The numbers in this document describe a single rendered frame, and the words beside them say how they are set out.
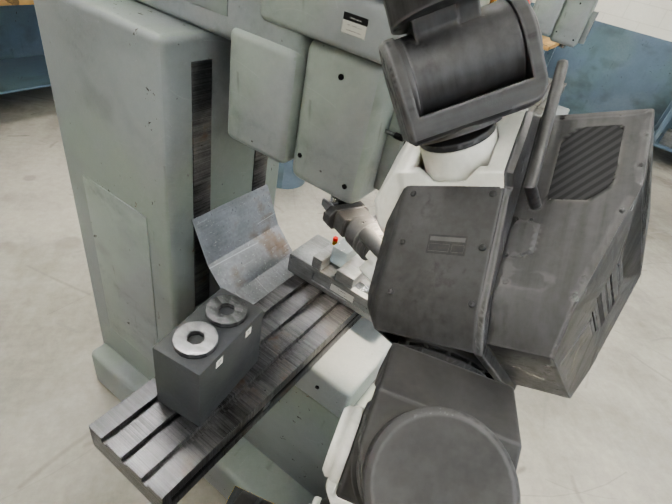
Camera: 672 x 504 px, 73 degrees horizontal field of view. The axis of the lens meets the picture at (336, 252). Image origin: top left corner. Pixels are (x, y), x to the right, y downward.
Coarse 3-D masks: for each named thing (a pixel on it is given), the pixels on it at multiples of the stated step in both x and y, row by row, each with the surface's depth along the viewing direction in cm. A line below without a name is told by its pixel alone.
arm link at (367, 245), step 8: (360, 232) 101; (368, 232) 100; (376, 232) 103; (360, 240) 103; (368, 240) 99; (376, 240) 98; (360, 248) 103; (368, 248) 103; (376, 248) 97; (360, 256) 105; (368, 256) 101; (376, 256) 97; (368, 264) 100; (368, 272) 99
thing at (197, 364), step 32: (192, 320) 97; (224, 320) 97; (256, 320) 102; (160, 352) 90; (192, 352) 89; (224, 352) 93; (256, 352) 111; (160, 384) 96; (192, 384) 90; (224, 384) 101; (192, 416) 97
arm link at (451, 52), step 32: (384, 0) 44; (416, 0) 41; (448, 0) 42; (416, 32) 45; (448, 32) 45; (480, 32) 44; (512, 32) 44; (416, 64) 45; (448, 64) 45; (480, 64) 45; (512, 64) 45; (448, 96) 46
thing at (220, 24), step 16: (144, 0) 109; (160, 0) 106; (176, 0) 103; (192, 0) 100; (208, 0) 98; (224, 0) 95; (240, 0) 93; (256, 0) 91; (176, 16) 106; (192, 16) 103; (208, 16) 100; (224, 16) 97; (240, 16) 95; (256, 16) 93; (224, 32) 99; (256, 32) 94; (272, 32) 92; (288, 32) 90; (304, 48) 91
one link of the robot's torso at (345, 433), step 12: (348, 408) 52; (360, 408) 53; (348, 420) 51; (360, 420) 51; (336, 432) 50; (348, 432) 49; (336, 444) 49; (348, 444) 49; (336, 456) 49; (324, 468) 50; (336, 468) 49; (336, 480) 50
